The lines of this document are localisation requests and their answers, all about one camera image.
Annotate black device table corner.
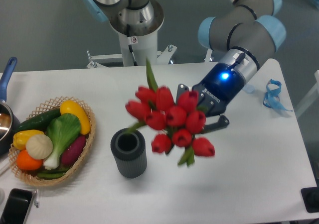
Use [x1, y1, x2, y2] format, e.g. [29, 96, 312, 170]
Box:
[301, 187, 319, 213]

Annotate blue crumpled ribbon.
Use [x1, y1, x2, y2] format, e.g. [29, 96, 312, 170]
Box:
[262, 79, 293, 112]

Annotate small pale blue cap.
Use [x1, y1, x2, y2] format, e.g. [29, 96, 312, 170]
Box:
[242, 84, 255, 94]

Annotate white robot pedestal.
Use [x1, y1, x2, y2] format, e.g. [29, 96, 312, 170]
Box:
[109, 14, 165, 67]

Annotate silver pen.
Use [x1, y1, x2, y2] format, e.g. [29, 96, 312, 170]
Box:
[34, 189, 40, 208]

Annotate yellow bell pepper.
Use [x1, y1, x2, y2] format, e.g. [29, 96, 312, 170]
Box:
[13, 129, 44, 150]

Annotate red tulip bouquet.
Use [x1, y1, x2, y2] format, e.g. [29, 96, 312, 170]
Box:
[125, 60, 215, 166]

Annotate green pea pods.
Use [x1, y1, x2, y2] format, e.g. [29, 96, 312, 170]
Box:
[36, 168, 69, 180]

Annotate cream steamed bun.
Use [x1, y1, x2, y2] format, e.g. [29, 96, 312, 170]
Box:
[25, 134, 53, 160]

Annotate blue handled saucepan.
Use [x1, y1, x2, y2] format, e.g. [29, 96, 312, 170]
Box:
[0, 57, 20, 156]

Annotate purple sweet potato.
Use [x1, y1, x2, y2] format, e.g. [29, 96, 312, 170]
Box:
[61, 136, 86, 167]

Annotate orange fruit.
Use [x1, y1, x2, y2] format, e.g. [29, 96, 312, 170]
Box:
[16, 149, 43, 171]

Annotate green bok choy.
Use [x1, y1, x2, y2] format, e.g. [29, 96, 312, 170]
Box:
[43, 113, 81, 170]

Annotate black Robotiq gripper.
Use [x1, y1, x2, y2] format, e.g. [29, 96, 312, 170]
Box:
[175, 63, 245, 134]

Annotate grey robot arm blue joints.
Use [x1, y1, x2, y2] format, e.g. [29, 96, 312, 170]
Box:
[82, 0, 286, 66]

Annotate black smartphone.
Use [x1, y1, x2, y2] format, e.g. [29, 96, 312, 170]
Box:
[0, 188, 33, 224]

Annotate dark grey ribbed vase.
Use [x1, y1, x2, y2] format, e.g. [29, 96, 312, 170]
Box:
[110, 128, 147, 179]

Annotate green cucumber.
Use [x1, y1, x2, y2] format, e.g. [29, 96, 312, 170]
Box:
[15, 109, 61, 132]

